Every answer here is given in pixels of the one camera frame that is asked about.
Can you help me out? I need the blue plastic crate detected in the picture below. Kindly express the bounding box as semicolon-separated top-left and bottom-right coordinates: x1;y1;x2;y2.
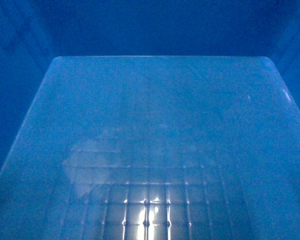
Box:
0;0;300;240

